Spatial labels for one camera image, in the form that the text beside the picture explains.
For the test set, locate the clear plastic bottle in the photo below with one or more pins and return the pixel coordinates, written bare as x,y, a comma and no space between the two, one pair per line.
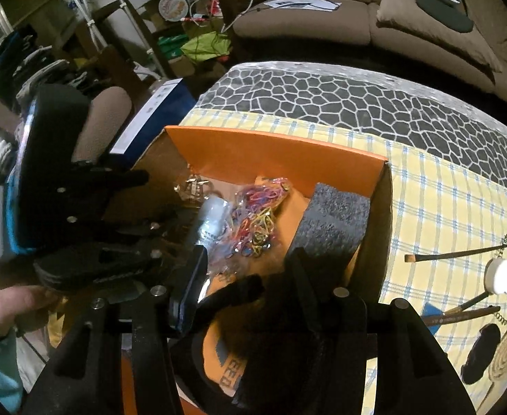
212,220

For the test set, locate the brown sofa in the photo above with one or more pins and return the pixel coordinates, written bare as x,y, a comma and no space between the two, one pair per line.
314,26

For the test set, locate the blue and white box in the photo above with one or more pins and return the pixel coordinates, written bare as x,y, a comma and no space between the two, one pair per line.
167,103

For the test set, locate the person's left hand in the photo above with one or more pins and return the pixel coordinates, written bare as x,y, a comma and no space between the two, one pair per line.
7,307

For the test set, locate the black cushion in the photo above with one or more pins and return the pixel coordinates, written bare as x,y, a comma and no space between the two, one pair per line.
447,13

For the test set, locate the yellow plaid tablecloth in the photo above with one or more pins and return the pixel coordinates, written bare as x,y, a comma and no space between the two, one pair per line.
430,207

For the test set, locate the paint brush with blue tip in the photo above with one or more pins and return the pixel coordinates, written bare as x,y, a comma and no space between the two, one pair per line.
469,303

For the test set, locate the round printed tin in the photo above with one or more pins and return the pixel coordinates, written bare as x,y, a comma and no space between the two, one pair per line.
175,5

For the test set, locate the tan cushion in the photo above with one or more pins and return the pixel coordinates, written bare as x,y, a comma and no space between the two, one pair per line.
430,26

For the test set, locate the white clothes rack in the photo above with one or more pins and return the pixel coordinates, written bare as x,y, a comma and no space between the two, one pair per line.
87,4

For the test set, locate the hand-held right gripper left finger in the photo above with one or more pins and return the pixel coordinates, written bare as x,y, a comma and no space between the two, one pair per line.
187,287

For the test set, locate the bag of colourful rubber bands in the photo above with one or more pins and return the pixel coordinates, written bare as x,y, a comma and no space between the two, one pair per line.
257,220

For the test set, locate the white papers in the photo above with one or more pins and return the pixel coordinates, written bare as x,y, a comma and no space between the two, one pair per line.
305,3

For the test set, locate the grey foam block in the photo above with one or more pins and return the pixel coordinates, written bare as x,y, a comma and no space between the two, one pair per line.
331,224

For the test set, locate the small black pouch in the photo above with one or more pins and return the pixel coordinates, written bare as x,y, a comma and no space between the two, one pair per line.
482,350

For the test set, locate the bright green bag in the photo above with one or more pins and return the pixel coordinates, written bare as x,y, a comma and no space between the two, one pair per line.
206,47

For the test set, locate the grey mosaic patterned cloth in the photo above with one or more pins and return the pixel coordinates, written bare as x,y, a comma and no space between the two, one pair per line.
344,95

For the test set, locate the white round cap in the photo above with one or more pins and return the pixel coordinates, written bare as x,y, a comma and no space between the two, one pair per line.
498,276

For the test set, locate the orange cardboard box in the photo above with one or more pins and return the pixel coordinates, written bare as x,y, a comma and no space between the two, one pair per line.
257,151

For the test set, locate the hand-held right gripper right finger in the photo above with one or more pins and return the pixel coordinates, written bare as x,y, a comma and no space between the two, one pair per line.
307,294

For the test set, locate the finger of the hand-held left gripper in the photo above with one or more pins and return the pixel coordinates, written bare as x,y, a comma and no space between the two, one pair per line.
119,259
106,181

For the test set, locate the long brown stick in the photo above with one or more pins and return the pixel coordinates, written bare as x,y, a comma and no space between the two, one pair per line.
452,253

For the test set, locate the brown upholstered chair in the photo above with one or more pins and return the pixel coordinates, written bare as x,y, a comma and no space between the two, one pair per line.
104,116

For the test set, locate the pile of dark clothes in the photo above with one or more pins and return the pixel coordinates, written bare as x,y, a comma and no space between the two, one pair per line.
33,69

